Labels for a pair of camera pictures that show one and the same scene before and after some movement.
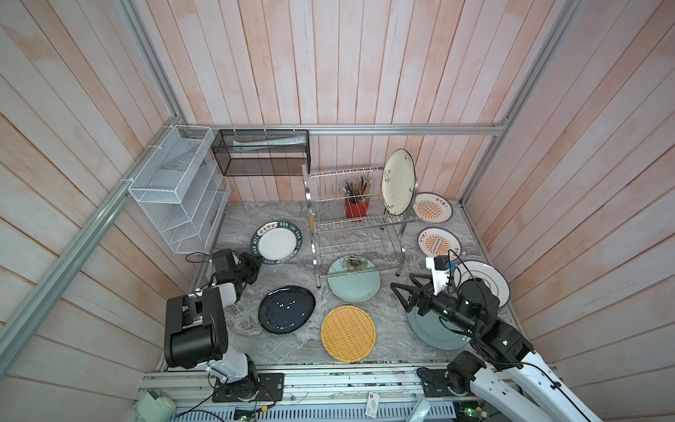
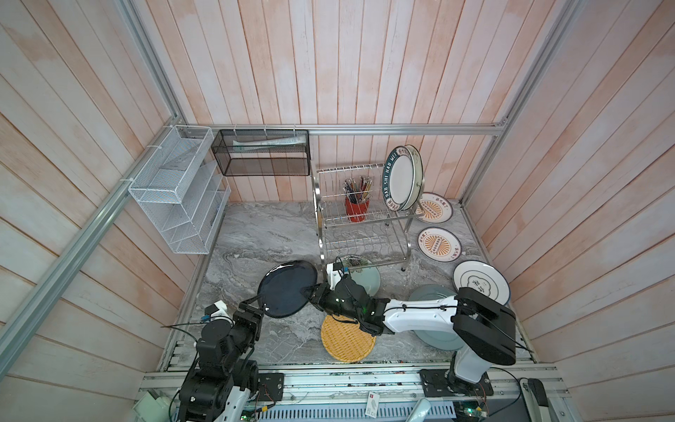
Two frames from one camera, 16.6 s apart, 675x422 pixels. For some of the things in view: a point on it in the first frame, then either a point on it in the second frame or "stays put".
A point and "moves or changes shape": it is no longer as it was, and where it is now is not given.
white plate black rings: (494, 280) stays put
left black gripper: (254, 263) → (254, 321)
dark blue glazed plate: (286, 309) moves or changes shape
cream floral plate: (399, 181) → (419, 177)
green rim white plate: (276, 242) → (399, 178)
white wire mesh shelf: (184, 192) stays put
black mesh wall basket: (263, 152) stays put
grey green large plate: (436, 331) stays put
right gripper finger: (413, 297) → (313, 293)
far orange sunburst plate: (432, 207) stays put
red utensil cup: (356, 210) stays put
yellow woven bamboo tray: (348, 333) stays put
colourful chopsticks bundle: (357, 192) stays put
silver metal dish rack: (351, 231) moves or changes shape
